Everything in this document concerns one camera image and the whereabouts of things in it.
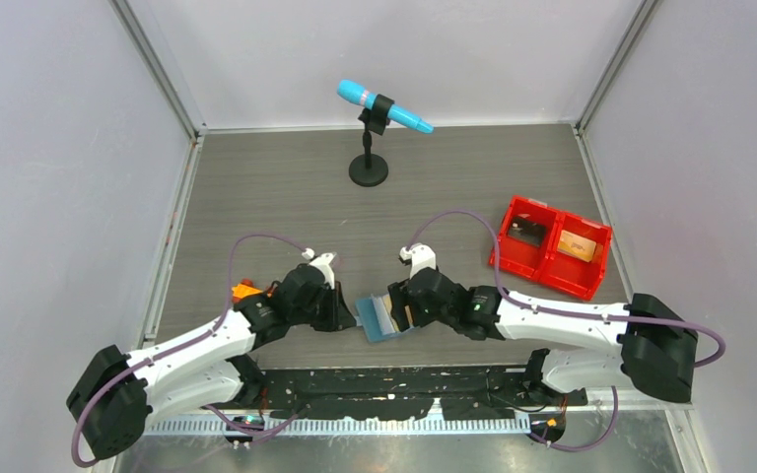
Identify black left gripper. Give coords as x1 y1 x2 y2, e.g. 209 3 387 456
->
290 281 355 332

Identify blue card holder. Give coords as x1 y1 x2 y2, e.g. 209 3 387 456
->
355 294 413 343

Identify black credit card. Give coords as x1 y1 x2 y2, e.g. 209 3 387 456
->
507 217 547 247

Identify orange VIP credit card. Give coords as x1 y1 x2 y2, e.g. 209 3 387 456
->
557 230 597 263

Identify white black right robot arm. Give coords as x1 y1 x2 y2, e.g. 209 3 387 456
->
387 268 698 405

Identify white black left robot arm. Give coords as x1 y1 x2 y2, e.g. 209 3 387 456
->
66 264 357 467

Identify orange plastic object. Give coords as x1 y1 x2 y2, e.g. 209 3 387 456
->
231 279 262 304

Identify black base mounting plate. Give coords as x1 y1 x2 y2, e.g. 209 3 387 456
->
220 366 586 421

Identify black microphone stand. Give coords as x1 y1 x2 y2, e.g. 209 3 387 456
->
348 94 394 187

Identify red two-compartment bin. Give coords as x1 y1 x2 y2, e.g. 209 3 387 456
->
489 195 613 301

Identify blue toy microphone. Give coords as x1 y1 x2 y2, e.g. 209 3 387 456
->
337 80 434 135

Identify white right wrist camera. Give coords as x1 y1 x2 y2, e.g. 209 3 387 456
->
399 242 438 278

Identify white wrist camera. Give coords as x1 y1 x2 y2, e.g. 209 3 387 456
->
399 242 438 278
302 247 338 288

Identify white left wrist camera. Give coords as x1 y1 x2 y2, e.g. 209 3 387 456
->
302 247 338 288

